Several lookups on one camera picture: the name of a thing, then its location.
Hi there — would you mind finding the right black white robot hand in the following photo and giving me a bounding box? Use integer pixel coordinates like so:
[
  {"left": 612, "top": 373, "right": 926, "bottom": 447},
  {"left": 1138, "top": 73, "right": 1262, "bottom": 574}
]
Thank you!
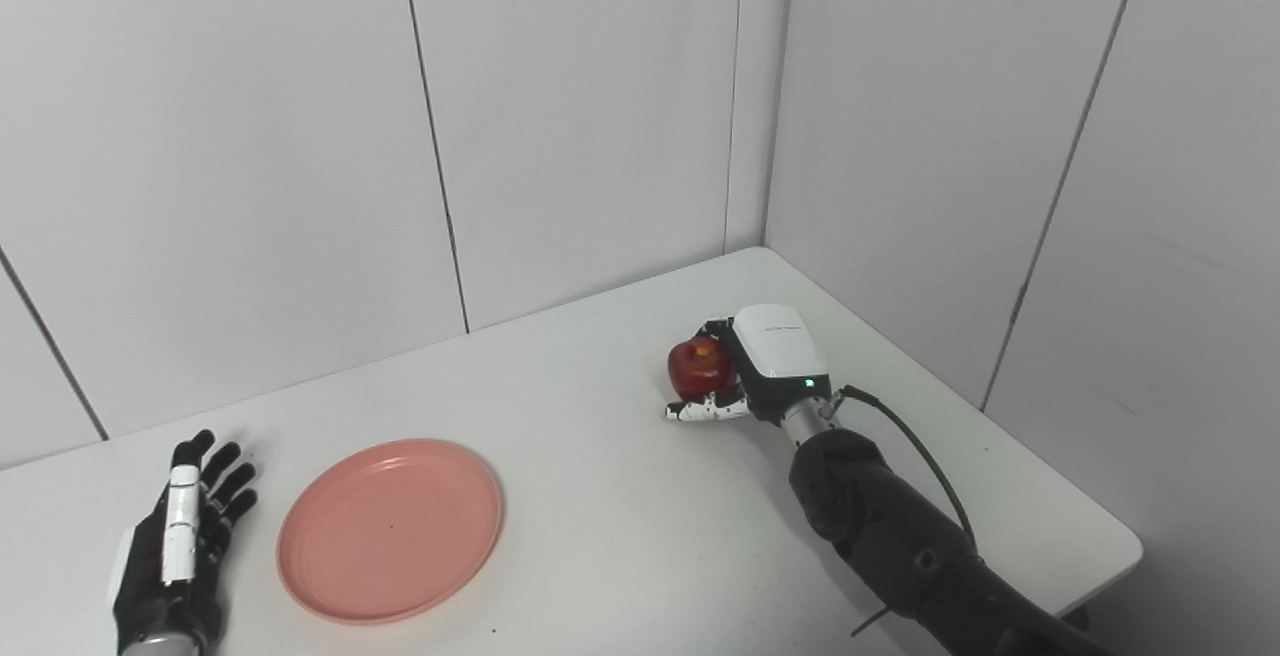
[{"left": 666, "top": 304, "right": 833, "bottom": 428}]

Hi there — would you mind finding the red apple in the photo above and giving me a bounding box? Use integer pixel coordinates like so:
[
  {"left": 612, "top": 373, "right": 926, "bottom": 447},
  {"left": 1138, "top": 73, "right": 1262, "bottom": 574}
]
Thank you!
[{"left": 667, "top": 335, "right": 739, "bottom": 403}]

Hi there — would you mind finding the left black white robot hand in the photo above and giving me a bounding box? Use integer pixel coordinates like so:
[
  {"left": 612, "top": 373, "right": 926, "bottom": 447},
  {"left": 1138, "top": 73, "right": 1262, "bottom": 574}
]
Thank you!
[{"left": 108, "top": 429, "right": 259, "bottom": 653}]

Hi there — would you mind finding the pink round plate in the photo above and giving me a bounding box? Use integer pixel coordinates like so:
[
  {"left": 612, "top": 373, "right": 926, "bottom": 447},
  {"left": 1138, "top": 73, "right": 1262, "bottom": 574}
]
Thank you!
[{"left": 277, "top": 439, "right": 504, "bottom": 626}]

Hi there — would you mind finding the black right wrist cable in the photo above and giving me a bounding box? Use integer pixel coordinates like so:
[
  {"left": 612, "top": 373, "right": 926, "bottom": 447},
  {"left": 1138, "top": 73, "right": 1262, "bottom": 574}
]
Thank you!
[{"left": 833, "top": 385, "right": 981, "bottom": 552}]

